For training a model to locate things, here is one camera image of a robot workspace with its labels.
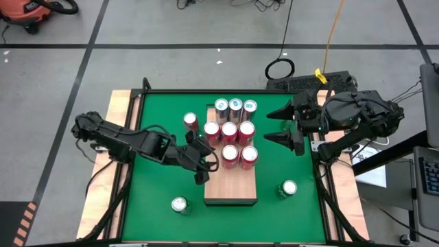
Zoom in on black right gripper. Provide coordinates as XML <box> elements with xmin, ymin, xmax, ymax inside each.
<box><xmin>263</xmin><ymin>90</ymin><xmax>325</xmax><ymax>157</ymax></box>

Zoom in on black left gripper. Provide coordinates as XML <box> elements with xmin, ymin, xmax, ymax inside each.
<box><xmin>167</xmin><ymin>131</ymin><xmax>221</xmax><ymax>186</ymax></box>

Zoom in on red soda can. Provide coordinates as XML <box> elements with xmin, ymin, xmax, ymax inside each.
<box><xmin>221</xmin><ymin>144</ymin><xmax>239</xmax><ymax>170</ymax></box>
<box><xmin>221</xmin><ymin>121</ymin><xmax>238</xmax><ymax>145</ymax></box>
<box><xmin>238</xmin><ymin>120</ymin><xmax>257</xmax><ymax>148</ymax></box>
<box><xmin>182</xmin><ymin>112</ymin><xmax>200</xmax><ymax>134</ymax></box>
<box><xmin>203</xmin><ymin>120</ymin><xmax>221</xmax><ymax>147</ymax></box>
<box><xmin>239</xmin><ymin>145</ymin><xmax>259</xmax><ymax>171</ymax></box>

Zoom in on wooden shelf black metal legs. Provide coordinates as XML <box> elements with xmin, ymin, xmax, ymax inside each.
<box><xmin>203</xmin><ymin>104</ymin><xmax>259</xmax><ymax>207</ymax></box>

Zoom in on black perforated computer case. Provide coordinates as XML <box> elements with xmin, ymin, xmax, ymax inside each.
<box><xmin>265</xmin><ymin>70</ymin><xmax>361</xmax><ymax>94</ymax></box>

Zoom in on green table mat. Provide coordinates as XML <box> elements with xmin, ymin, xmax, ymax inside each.
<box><xmin>121</xmin><ymin>92</ymin><xmax>327</xmax><ymax>244</ymax></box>

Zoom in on white paper sheet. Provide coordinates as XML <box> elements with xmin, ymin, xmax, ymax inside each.
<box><xmin>352</xmin><ymin>145</ymin><xmax>388</xmax><ymax>189</ymax></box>

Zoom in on black stand beam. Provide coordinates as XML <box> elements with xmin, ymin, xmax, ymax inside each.
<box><xmin>352</xmin><ymin>130</ymin><xmax>429</xmax><ymax>176</ymax></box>

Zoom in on grey monitor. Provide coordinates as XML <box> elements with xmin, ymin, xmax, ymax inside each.
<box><xmin>419</xmin><ymin>62</ymin><xmax>439</xmax><ymax>149</ymax></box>

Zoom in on grey keyboard console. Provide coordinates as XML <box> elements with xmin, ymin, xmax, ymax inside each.
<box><xmin>412</xmin><ymin>145</ymin><xmax>439</xmax><ymax>233</ymax></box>

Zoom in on hazard striped floor mat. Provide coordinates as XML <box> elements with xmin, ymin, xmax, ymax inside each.
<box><xmin>0</xmin><ymin>200</ymin><xmax>38</xmax><ymax>247</ymax></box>

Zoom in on orange shop vacuum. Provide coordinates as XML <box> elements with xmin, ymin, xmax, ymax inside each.
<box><xmin>0</xmin><ymin>0</ymin><xmax>53</xmax><ymax>35</ymax></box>

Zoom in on yellow cable tag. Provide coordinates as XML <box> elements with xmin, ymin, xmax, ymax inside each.
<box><xmin>314</xmin><ymin>68</ymin><xmax>329</xmax><ymax>85</ymax></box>

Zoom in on black aluminium table frame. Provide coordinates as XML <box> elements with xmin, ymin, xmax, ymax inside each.
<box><xmin>75</xmin><ymin>77</ymin><xmax>371</xmax><ymax>247</ymax></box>

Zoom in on black cable with coil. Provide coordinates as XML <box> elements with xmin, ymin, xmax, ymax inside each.
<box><xmin>264</xmin><ymin>0</ymin><xmax>296</xmax><ymax>81</ymax></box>

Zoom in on yellow hanging cable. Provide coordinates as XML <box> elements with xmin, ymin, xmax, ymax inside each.
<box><xmin>322</xmin><ymin>0</ymin><xmax>346</xmax><ymax>74</ymax></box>

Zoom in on black vacuum hose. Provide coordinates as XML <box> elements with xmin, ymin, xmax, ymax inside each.
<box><xmin>34</xmin><ymin>0</ymin><xmax>80</xmax><ymax>16</ymax></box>

